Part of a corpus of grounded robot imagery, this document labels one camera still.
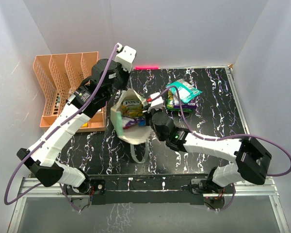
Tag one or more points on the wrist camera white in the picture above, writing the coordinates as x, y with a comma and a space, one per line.
155, 101
125, 56

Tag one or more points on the teal white candy bag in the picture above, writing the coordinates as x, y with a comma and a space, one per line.
186, 91

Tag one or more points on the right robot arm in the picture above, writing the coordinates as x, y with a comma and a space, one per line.
249, 159

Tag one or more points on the pink tape strip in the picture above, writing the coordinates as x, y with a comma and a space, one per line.
146, 67

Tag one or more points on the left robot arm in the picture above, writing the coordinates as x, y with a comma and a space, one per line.
108, 76

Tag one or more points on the small blue candy wrapper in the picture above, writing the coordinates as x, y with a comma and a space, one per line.
142, 123

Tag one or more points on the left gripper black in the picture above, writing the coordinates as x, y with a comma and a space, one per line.
126, 74

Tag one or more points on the orange green Fox's bag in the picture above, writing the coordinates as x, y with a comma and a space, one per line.
131, 108

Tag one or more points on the purple Fox's candy bag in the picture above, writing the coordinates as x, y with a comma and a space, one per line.
189, 105

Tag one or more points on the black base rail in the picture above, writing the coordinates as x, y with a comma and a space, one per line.
149, 188

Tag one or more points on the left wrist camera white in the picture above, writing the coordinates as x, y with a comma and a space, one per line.
125, 56

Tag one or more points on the green illustrated paper bag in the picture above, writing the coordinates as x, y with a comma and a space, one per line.
134, 135

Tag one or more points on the orange plastic file organizer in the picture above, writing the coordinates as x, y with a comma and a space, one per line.
59, 75

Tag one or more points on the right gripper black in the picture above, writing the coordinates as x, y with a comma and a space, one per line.
148, 114

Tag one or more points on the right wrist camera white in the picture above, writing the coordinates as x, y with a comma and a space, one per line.
155, 101

